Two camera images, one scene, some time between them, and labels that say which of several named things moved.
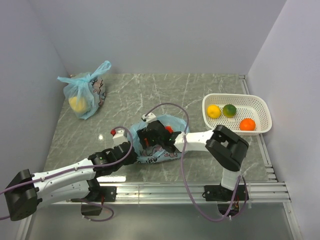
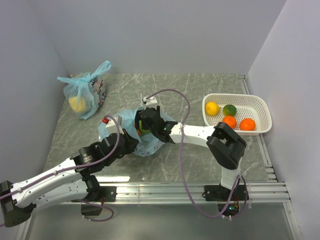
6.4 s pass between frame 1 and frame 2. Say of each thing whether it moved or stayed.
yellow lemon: moved
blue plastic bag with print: moved
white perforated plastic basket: stayed
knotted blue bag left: stayed
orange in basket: stayed
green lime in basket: stayed
